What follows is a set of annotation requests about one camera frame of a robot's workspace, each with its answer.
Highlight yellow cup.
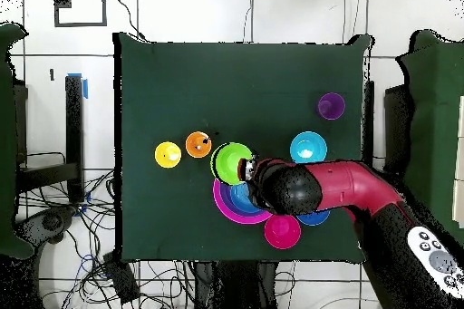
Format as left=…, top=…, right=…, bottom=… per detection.
left=154, top=140, right=183, bottom=169

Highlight cyan bowl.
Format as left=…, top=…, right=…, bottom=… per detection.
left=289, top=130, right=328, bottom=164

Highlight black box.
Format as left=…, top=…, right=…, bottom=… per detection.
left=102, top=250, right=141, bottom=304

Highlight dark green side tablecloth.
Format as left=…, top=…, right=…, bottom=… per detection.
left=392, top=29, right=464, bottom=245
left=0, top=22, right=35, bottom=260

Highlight dark blue bowl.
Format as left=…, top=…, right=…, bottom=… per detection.
left=295, top=208, right=332, bottom=227

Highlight blue ringed flat-bottom bowl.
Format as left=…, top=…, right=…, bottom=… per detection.
left=229, top=182, right=264, bottom=215

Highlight purple cup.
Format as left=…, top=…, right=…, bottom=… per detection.
left=314, top=92, right=346, bottom=121

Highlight black stand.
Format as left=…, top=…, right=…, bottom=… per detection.
left=14, top=74, right=86, bottom=205
left=362, top=80, right=376, bottom=167

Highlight grey chair base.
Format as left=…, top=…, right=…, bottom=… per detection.
left=14, top=207, right=77, bottom=246

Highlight large pink bowl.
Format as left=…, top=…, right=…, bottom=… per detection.
left=212, top=177, right=275, bottom=226

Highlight blue tape piece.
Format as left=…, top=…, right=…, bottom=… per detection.
left=67, top=72, right=89, bottom=101

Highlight orange cup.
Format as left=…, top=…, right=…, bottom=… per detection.
left=185, top=131, right=213, bottom=159

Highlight purple bowl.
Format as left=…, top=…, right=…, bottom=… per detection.
left=218, top=182, right=267, bottom=218

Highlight green bowl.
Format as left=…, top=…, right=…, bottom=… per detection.
left=209, top=141, right=256, bottom=187

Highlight small red-pink bowl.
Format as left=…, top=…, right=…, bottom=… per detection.
left=263, top=213, right=302, bottom=251

